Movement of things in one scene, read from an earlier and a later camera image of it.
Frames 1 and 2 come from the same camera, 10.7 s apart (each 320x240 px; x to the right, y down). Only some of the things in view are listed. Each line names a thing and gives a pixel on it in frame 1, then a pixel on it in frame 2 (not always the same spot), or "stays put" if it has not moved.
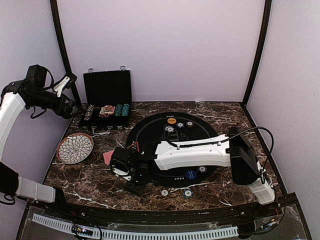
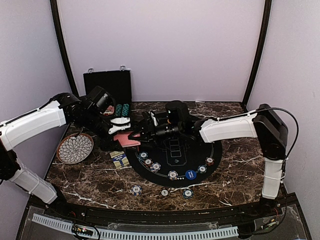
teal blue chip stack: x=188 y=194 stays put
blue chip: x=202 y=169 stays put
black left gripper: x=66 y=113 → x=109 y=144
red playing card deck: x=107 y=157 → x=123 y=137
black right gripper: x=136 y=189 → x=150 y=133
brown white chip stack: x=164 y=193 stays put
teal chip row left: x=118 y=108 stays put
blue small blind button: x=190 y=174 stays put
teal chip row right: x=125 y=109 stays put
